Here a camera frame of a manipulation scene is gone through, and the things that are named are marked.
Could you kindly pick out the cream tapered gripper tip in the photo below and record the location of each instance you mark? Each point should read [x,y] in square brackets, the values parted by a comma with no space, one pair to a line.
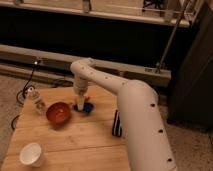
[80,102]

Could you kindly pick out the orange pepper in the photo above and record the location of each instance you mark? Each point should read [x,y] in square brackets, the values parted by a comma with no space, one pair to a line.
[75,99]

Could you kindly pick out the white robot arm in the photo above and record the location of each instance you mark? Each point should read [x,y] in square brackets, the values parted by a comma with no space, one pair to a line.
[146,140]

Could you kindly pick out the white ceramic cup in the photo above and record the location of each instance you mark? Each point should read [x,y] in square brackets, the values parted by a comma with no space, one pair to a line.
[32,155]

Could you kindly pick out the blue cloth piece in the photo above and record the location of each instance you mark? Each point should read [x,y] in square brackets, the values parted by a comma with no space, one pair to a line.
[87,109]

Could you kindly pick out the orange bowl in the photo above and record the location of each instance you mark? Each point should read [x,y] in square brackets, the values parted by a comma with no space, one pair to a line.
[58,113]

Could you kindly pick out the dark cabinet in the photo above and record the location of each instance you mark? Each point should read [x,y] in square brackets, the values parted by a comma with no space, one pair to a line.
[191,97]

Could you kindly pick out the metal pole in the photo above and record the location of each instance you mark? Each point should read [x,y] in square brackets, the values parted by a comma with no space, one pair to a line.
[179,18]

